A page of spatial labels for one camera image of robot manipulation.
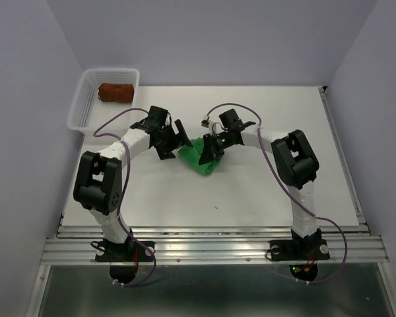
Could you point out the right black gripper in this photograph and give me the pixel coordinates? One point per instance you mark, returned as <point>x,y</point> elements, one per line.
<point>210,151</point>

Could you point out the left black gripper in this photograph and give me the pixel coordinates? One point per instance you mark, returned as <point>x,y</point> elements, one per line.
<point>165,152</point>

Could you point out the green microfiber towel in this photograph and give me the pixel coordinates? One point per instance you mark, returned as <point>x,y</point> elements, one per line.
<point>191,156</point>

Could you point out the brown microfiber towel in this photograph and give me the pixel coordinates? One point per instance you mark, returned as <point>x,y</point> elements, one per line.
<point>119,93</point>

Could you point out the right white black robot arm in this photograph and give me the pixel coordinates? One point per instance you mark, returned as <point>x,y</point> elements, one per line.
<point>289,156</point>

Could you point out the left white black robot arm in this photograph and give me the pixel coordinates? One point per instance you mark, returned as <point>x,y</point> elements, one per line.
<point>102,177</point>

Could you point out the white perforated plastic basket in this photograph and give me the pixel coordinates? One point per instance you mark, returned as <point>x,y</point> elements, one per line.
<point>87,111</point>

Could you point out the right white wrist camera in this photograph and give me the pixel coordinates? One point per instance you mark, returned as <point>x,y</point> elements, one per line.
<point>206,122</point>

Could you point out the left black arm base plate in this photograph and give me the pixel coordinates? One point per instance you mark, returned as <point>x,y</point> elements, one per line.
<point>129,252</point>

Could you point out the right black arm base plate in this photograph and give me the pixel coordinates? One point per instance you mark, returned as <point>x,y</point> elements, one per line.
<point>292,250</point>

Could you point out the aluminium extrusion rail frame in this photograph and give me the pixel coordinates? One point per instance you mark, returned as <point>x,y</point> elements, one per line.
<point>223,271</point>

